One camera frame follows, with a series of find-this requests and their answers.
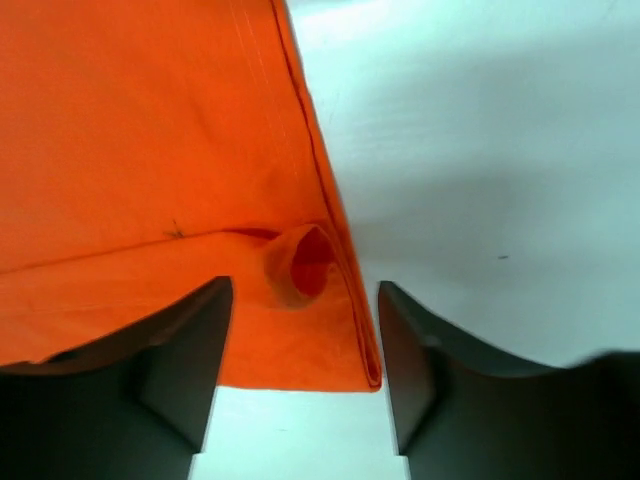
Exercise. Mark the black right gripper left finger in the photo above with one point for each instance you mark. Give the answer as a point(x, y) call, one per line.
point(133, 404)

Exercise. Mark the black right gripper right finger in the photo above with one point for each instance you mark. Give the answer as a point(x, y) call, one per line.
point(465, 409)

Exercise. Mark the orange t shirt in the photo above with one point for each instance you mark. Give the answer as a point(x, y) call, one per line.
point(149, 146)

